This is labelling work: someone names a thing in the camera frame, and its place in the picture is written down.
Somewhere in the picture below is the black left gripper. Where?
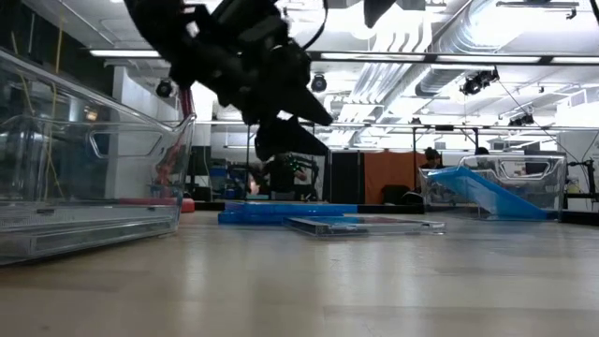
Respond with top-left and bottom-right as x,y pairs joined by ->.
170,0 -> 334,163

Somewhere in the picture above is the clear plastic bin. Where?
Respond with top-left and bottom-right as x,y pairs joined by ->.
418,154 -> 569,221
0,46 -> 197,267

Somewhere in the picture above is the black partition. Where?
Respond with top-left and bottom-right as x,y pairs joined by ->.
329,150 -> 366,202

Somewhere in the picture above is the black monitor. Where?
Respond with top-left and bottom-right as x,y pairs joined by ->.
186,144 -> 212,178

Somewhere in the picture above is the orange partition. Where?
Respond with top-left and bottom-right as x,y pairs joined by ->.
363,150 -> 437,203

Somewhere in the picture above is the black chair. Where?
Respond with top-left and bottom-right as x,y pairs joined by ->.
379,183 -> 426,206

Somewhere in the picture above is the black equipment stand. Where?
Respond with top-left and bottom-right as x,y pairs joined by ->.
565,157 -> 599,212

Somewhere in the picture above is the black workstation frame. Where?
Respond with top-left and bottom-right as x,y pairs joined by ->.
242,120 -> 329,202
410,124 -> 482,188

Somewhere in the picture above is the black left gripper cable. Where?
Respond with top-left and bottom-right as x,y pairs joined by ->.
301,0 -> 329,51

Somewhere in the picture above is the silver ceiling duct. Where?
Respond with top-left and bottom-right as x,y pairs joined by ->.
414,0 -> 516,98

